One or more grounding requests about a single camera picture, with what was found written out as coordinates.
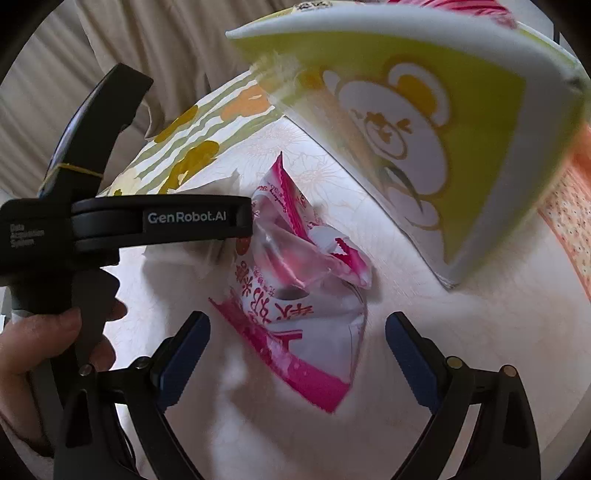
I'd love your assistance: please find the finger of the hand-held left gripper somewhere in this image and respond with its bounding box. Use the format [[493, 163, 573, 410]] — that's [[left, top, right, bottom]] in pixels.
[[73, 194, 253, 214], [71, 207, 254, 254]]

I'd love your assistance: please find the red striped snack packet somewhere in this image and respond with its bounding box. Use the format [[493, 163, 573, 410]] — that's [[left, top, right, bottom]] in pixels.
[[383, 0, 518, 28]]

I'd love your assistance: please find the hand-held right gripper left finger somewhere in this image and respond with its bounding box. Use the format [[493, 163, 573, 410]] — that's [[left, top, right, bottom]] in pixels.
[[53, 311, 212, 480]]

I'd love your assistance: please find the person's left hand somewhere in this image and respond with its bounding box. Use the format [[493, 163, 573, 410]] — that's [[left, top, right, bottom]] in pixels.
[[0, 299, 127, 403]]

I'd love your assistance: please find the green cardboard box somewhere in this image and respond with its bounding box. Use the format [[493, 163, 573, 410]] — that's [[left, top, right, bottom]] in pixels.
[[225, 0, 591, 291]]

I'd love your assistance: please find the pink white snack packet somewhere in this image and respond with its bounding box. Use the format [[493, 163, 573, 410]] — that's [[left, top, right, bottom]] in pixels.
[[208, 152, 374, 414]]

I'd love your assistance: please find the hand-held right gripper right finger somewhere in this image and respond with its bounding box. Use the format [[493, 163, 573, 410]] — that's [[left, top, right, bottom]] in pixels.
[[385, 311, 542, 480]]

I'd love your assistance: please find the pale patterned bed sheet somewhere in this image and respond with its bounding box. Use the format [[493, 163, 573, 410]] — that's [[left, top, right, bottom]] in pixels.
[[99, 111, 591, 480]]

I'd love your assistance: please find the orange dotted cloth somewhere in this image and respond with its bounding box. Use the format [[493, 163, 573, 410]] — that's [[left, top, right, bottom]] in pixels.
[[536, 138, 591, 301]]

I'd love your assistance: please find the green striped floral blanket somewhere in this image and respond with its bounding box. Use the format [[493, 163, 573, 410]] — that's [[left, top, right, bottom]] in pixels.
[[95, 69, 287, 199]]

